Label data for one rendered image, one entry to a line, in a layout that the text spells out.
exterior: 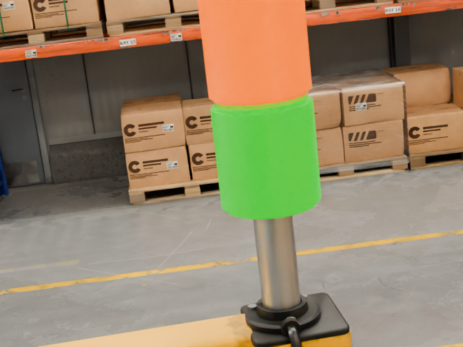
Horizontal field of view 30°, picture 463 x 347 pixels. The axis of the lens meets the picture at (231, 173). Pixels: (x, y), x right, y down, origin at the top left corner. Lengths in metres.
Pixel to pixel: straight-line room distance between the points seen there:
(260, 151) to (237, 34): 0.05
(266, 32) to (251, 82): 0.02
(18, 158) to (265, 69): 9.23
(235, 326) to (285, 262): 0.04
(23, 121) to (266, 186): 9.12
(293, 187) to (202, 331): 0.09
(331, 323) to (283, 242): 0.05
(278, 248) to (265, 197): 0.03
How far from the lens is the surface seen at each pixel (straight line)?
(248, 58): 0.39
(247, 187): 0.40
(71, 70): 9.42
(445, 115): 8.56
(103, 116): 9.47
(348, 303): 5.63
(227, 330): 0.45
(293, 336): 0.43
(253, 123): 0.40
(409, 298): 5.66
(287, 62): 0.40
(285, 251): 0.43
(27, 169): 9.61
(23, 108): 9.48
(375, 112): 8.30
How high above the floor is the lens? 2.29
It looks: 15 degrees down
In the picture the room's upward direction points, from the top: 6 degrees counter-clockwise
